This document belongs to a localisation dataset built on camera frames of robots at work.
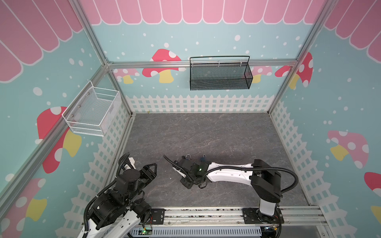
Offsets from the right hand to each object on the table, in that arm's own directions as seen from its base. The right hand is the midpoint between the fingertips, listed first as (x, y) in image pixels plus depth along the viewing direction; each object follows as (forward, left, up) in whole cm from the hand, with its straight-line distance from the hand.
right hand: (183, 178), depth 82 cm
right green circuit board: (-23, -44, -5) cm, 50 cm away
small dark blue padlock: (+14, -12, -4) cm, 19 cm away
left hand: (-2, +12, +16) cm, 20 cm away
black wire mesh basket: (+57, -25, +31) cm, 69 cm away
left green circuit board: (-23, +18, -6) cm, 30 cm away
